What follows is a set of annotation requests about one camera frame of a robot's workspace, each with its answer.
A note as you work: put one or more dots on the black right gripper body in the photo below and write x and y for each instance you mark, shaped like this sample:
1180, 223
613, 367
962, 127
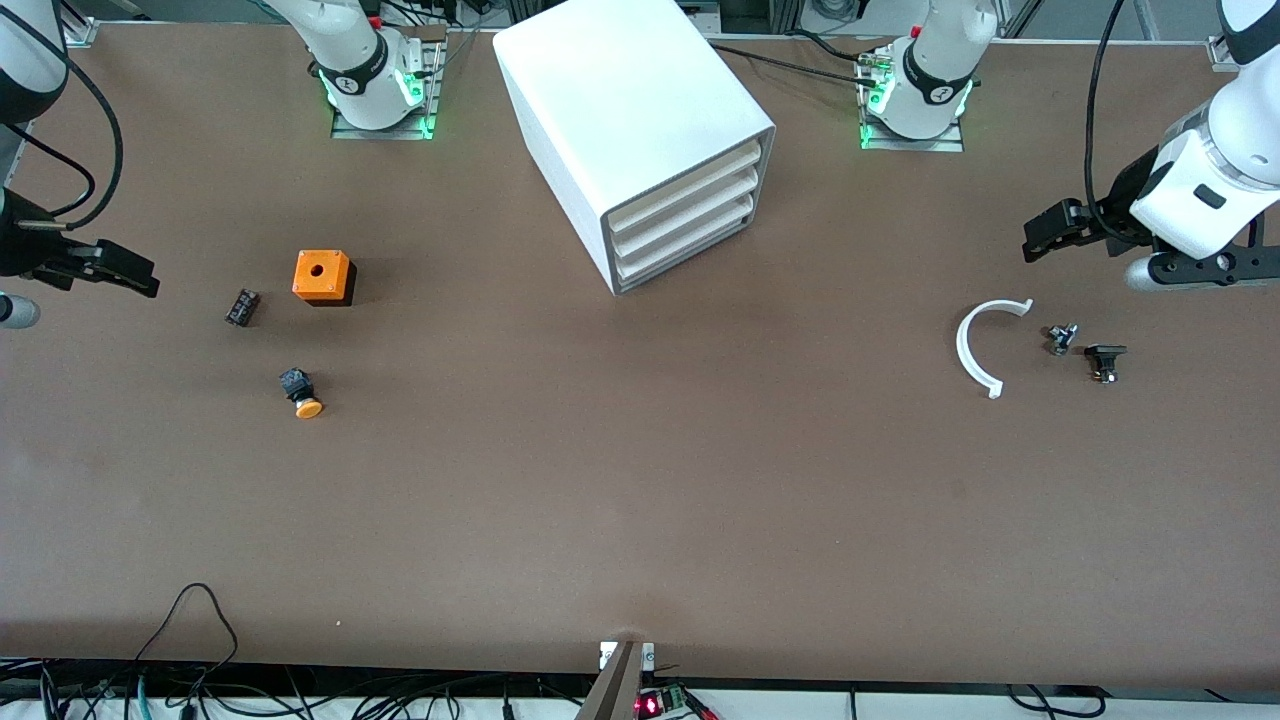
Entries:
22, 246

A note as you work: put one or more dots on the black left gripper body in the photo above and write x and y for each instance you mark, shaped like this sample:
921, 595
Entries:
1122, 203

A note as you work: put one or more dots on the white drawer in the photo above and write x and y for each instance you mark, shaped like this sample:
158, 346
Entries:
690, 215
690, 191
690, 238

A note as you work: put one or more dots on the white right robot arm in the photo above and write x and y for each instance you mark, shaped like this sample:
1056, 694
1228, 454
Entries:
355, 60

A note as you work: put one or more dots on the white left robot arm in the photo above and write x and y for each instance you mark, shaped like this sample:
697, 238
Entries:
1220, 170

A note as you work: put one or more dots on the yellow mushroom push button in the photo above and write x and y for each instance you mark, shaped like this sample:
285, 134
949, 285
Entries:
297, 385

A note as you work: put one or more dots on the white drawer cabinet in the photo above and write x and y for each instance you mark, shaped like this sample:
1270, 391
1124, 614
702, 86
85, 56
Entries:
620, 90

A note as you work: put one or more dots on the small black metal part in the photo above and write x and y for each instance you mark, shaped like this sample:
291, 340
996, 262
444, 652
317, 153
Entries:
1061, 340

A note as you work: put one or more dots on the small black clamp part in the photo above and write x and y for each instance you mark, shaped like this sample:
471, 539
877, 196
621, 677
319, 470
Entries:
1104, 353

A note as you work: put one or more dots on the white curved plastic piece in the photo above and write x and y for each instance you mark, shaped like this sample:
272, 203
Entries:
961, 345

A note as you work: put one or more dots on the orange box with hole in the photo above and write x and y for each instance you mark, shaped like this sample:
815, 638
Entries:
320, 272

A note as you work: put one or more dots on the circuit board with red light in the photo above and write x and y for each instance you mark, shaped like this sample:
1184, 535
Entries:
660, 702

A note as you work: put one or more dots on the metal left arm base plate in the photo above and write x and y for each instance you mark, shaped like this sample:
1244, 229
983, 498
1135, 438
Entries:
940, 146

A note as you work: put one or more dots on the aluminium corner bracket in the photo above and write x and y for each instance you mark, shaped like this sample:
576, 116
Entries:
80, 35
1218, 55

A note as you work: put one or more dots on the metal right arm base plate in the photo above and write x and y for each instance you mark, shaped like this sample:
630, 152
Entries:
380, 133

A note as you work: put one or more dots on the grey camera mount bar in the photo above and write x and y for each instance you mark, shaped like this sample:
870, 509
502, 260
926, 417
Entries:
612, 690

